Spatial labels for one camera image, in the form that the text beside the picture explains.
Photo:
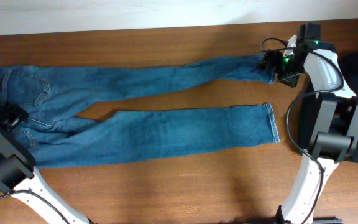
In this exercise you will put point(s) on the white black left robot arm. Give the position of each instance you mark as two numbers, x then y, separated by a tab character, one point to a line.
20	179

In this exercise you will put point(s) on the grey metal bracket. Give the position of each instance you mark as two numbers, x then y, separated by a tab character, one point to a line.
328	221

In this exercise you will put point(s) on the blue denim jeans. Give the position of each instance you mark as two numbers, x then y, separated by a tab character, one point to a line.
57	137

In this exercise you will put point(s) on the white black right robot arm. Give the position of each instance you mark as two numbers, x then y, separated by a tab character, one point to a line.
314	172

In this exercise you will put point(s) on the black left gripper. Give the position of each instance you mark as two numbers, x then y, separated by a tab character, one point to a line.
15	114

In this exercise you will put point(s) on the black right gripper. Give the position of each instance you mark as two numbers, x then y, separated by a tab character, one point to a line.
278	56

